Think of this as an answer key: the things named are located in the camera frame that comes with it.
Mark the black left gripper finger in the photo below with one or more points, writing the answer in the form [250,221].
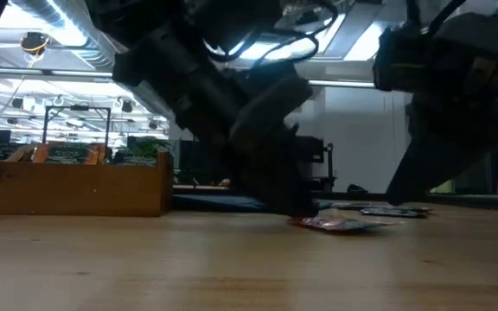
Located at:
[275,181]

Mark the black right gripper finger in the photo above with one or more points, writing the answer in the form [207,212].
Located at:
[426,164]

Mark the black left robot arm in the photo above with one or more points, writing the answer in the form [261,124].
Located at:
[145,13]

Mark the dark blue tea packet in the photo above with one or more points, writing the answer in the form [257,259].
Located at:
[353,205]

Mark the green cup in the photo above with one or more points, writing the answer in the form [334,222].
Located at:
[445,188]

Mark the black box monitor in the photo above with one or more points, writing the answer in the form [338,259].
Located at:
[314,149]

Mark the small black rounded object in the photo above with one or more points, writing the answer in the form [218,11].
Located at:
[357,188]

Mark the green leafy plant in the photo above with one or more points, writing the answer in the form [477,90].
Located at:
[149,144]

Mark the ceiling light bar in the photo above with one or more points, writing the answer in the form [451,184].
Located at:
[344,84]

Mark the wooden three-compartment tray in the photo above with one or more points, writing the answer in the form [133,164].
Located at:
[72,190]

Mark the black aluminium table frame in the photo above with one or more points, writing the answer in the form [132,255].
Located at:
[482,202]

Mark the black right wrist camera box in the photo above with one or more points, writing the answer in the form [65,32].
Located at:
[400,60]

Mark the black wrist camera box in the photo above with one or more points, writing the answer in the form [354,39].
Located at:
[275,103]
[400,60]

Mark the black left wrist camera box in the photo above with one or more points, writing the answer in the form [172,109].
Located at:
[275,103]

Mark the black background rig frame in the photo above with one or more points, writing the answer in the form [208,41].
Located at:
[76,108]

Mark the silver air duct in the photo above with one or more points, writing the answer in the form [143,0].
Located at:
[59,21]

